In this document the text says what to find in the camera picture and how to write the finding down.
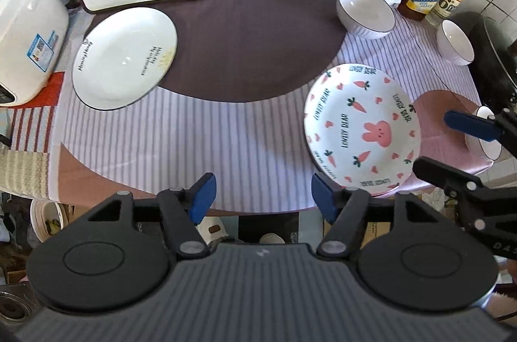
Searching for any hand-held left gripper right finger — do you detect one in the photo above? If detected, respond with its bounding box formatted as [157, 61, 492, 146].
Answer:
[312, 172, 443, 261]

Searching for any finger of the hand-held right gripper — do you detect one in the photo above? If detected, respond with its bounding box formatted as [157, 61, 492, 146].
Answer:
[412, 157, 517, 259]
[443, 110, 517, 157]

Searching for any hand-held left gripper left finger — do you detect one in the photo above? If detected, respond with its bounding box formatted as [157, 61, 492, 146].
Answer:
[87, 172, 217, 261]

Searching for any white bowl with dark rim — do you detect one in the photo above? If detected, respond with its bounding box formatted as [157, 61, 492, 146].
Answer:
[436, 19, 475, 66]
[464, 105, 502, 161]
[336, 0, 396, 39]

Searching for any rabbit and carrot print plate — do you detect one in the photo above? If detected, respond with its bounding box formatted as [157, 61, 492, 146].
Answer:
[304, 63, 421, 197]

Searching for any white plate with black lettering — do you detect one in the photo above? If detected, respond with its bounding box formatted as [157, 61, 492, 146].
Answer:
[72, 6, 178, 111]

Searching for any purple striped tablecloth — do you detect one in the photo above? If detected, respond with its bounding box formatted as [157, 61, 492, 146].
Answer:
[48, 5, 483, 214]

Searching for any cardboard box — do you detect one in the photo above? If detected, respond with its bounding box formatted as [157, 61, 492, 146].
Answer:
[323, 221, 392, 251]

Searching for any black wok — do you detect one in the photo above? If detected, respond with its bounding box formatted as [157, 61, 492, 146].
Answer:
[448, 11, 517, 112]

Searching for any brown placemat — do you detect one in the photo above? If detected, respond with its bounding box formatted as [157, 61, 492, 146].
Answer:
[87, 0, 348, 103]

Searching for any white plastic tub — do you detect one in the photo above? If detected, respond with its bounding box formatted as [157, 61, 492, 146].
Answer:
[30, 198, 65, 243]

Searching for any beige towel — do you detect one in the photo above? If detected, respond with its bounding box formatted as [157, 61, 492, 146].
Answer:
[0, 142, 51, 201]

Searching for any red striped cloth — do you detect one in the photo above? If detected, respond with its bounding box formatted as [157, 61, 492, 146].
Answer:
[8, 71, 65, 154]

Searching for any grey metal object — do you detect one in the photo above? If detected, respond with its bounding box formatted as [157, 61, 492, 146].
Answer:
[0, 281, 38, 323]

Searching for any white rice cooker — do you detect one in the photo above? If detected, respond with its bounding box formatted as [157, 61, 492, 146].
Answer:
[0, 0, 70, 107]

